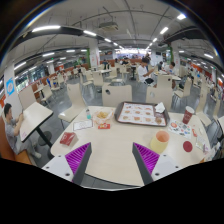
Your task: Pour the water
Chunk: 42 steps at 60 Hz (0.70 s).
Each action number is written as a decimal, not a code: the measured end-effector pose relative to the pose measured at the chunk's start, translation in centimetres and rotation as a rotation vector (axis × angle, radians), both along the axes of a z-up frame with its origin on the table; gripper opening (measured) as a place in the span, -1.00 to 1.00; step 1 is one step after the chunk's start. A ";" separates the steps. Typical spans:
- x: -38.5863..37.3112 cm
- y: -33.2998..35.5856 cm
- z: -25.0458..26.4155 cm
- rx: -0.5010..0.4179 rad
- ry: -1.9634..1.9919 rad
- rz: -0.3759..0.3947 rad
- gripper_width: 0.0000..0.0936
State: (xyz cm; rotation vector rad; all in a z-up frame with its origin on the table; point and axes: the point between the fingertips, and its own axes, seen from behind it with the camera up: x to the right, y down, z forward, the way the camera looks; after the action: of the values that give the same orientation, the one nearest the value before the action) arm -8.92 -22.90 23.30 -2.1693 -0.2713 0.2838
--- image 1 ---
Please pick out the dark food tray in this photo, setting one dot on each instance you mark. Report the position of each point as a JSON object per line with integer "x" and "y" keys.
{"x": 141, "y": 114}

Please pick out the small clear bottle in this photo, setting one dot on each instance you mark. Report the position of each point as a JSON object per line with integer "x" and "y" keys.
{"x": 88, "y": 114}

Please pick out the clear bag of fries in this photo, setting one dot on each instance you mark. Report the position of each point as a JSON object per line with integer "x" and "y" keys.
{"x": 103, "y": 115}

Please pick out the beige chair left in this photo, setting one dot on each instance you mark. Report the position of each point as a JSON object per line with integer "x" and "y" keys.
{"x": 78, "y": 103}

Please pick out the red ketchup packet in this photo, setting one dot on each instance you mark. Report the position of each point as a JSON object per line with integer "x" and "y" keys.
{"x": 104, "y": 126}

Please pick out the round beige dining table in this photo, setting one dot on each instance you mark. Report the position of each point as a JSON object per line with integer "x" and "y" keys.
{"x": 112, "y": 158}

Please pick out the red paper cup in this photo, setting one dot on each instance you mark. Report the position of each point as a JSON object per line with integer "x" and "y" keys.
{"x": 188, "y": 114}

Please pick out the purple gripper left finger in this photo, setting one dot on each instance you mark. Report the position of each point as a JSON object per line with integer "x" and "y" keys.
{"x": 78, "y": 160}

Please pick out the beige chair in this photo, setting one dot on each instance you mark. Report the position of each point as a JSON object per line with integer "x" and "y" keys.
{"x": 112, "y": 96}
{"x": 162, "y": 92}
{"x": 78, "y": 103}

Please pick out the small side table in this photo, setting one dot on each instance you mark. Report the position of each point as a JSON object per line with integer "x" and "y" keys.
{"x": 34, "y": 116}

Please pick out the red cup lid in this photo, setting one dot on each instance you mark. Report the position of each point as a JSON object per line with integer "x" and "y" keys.
{"x": 187, "y": 146}

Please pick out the seated man grey shirt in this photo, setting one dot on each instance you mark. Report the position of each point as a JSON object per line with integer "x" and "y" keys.
{"x": 12, "y": 131}

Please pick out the yellow plastic cup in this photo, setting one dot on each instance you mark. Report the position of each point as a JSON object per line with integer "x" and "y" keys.
{"x": 160, "y": 141}

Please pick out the colourful paper leaflet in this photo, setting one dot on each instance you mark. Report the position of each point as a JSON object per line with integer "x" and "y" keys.
{"x": 180, "y": 128}

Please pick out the beige chair centre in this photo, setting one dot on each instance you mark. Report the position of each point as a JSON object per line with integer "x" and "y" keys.
{"x": 112, "y": 96}

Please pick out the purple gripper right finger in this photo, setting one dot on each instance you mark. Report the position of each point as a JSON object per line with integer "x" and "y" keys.
{"x": 146, "y": 160}

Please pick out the seated person white shirt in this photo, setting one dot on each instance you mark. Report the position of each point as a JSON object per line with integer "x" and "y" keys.
{"x": 144, "y": 73}

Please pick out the beige chair right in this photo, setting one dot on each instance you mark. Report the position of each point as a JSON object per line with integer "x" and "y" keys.
{"x": 162, "y": 92}

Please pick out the crumpled white napkin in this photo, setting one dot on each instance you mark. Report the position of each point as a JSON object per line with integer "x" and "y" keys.
{"x": 160, "y": 108}

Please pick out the white paper card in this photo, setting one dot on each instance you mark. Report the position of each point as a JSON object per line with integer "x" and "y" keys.
{"x": 82, "y": 125}

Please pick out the red fries carton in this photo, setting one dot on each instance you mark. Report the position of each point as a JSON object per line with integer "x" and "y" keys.
{"x": 68, "y": 138}

